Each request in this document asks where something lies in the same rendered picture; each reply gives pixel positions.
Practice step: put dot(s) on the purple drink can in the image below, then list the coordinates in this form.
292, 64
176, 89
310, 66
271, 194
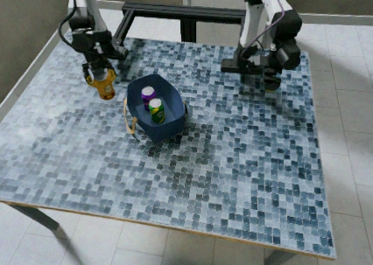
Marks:
148, 94

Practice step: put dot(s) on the blue canvas tote bag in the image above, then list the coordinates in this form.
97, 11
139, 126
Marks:
172, 98

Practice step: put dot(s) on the yellow striped drink can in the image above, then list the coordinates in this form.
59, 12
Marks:
105, 87

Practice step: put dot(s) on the green drink can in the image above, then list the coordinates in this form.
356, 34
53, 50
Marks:
157, 110

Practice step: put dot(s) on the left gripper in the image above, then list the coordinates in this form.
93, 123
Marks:
271, 83

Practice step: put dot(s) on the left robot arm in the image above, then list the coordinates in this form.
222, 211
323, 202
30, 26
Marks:
283, 35

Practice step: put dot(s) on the dark blue bag floor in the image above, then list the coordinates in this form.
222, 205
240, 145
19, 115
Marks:
146, 115

